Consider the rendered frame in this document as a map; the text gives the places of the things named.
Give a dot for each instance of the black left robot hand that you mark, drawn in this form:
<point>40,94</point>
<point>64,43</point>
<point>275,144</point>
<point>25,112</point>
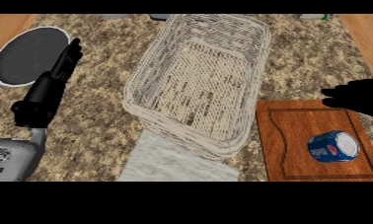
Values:
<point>46,89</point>

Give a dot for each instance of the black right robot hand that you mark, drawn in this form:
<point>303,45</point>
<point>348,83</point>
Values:
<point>351,98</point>

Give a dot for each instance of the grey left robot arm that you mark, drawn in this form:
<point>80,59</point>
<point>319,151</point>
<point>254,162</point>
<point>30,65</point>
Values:
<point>17,160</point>

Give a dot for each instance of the blue soda can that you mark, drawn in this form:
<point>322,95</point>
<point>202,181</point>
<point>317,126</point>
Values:
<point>332,147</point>

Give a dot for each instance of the brown wooden cutting board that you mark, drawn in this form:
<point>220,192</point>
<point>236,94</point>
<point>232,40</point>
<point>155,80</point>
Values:
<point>301,142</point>

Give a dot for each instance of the white wicker basket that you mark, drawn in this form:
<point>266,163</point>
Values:
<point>199,83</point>

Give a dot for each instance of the dark grey oval plate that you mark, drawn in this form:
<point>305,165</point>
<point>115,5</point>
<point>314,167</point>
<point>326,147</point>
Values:
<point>31,55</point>

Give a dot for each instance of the grey and green object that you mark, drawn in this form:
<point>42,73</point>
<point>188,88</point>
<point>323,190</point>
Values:
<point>314,16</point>

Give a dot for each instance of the dark grey object at edge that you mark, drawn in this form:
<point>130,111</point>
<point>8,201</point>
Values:
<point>160,16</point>

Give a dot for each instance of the pale grey cloth placemat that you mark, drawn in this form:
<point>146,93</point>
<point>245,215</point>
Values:
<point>170,164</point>

